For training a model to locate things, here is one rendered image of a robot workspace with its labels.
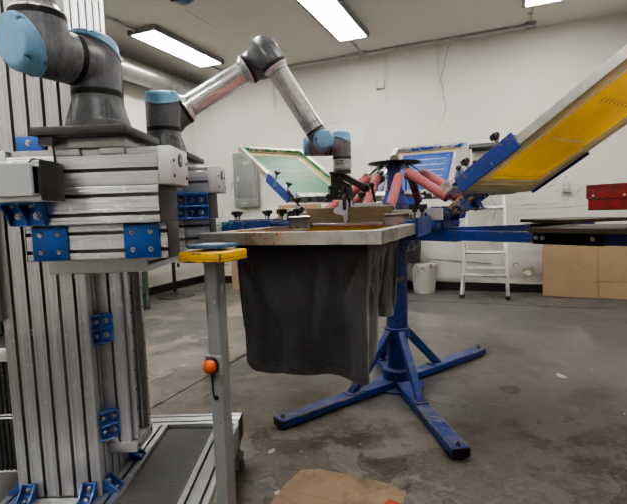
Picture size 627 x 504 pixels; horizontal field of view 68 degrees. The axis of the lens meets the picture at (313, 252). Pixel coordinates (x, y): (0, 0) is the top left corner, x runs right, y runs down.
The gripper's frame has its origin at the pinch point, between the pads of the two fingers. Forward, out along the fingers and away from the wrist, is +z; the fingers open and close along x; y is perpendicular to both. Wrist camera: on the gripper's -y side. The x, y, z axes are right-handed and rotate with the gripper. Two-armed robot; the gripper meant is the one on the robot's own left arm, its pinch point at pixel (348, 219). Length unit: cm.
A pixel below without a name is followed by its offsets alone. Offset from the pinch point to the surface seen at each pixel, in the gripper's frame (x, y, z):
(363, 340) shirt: 51, -20, 35
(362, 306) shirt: 51, -20, 25
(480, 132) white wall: -413, -30, -89
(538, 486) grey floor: -2, -70, 101
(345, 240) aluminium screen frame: 60, -19, 4
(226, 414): 78, 10, 50
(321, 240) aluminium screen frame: 60, -12, 4
